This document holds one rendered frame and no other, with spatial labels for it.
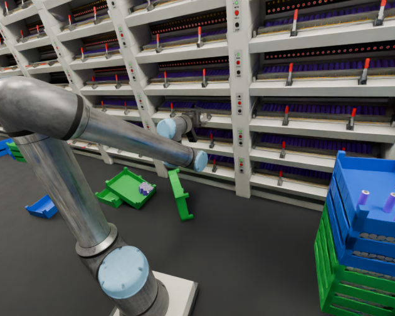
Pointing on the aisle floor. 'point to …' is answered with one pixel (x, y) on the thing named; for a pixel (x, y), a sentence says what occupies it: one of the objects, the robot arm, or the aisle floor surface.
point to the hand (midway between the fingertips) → (203, 121)
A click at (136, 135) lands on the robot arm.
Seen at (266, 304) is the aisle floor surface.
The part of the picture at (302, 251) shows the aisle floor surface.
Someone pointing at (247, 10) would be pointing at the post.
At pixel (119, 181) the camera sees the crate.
